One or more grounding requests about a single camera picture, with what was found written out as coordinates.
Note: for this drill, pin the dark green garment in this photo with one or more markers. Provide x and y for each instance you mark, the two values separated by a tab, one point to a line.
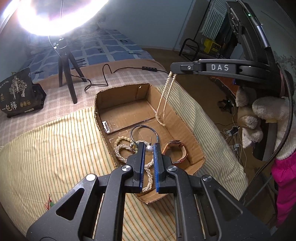
225	34

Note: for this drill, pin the black clothes rack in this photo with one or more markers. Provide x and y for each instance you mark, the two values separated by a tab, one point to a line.
190	40

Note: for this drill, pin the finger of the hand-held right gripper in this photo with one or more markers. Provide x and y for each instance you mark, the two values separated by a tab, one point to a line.
196	67

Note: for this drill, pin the person's right forearm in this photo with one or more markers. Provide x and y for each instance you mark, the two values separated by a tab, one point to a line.
286	185

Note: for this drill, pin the person's right hand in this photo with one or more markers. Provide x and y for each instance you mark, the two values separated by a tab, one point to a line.
268	109

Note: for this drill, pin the wall poster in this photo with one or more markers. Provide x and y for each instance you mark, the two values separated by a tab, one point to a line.
286	60

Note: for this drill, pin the cardboard box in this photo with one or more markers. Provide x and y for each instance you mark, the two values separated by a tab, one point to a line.
129	104

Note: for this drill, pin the yellow crate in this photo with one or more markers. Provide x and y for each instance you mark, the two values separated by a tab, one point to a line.
211	46

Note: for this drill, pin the black printed bag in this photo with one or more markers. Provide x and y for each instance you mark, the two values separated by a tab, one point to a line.
18	92

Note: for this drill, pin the white power strip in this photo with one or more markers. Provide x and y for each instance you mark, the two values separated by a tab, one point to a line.
232	131

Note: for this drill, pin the thin metal bangle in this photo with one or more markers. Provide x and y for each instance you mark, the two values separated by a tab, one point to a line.
143	126

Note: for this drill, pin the small black device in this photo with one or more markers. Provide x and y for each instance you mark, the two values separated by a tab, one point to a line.
225	105

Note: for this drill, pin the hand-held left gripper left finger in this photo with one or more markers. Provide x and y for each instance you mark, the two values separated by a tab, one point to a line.
141	166

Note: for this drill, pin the silver hair clip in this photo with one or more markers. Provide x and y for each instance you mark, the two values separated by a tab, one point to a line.
106	127

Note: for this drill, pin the rose gold wristwatch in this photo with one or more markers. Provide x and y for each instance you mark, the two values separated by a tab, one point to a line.
173	143

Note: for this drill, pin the striped white towel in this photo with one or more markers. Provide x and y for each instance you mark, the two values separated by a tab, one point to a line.
214	20

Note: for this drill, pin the pearl pin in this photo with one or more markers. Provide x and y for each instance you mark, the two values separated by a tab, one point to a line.
149	148

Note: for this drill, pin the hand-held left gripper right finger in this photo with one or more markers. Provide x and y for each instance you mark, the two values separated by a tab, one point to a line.
158	166

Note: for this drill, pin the black tripod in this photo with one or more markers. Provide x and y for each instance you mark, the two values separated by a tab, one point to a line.
67	69

